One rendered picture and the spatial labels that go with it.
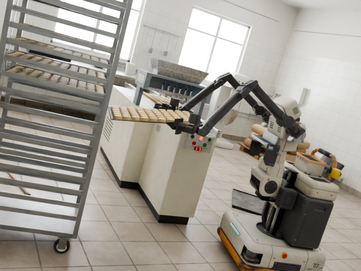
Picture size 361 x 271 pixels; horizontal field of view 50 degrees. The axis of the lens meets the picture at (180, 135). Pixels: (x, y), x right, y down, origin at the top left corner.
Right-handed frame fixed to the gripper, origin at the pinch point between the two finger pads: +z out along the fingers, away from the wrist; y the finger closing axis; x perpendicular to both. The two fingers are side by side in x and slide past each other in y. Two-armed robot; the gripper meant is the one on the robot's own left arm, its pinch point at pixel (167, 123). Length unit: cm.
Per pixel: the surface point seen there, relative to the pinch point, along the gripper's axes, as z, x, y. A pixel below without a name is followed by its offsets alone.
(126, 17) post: 20, -27, -60
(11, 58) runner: 65, -67, -28
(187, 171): 17, 69, 52
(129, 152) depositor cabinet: 92, 86, 58
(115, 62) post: 23, -30, -34
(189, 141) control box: 17, 64, 25
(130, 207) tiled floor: 62, 57, 97
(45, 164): 82, -24, 46
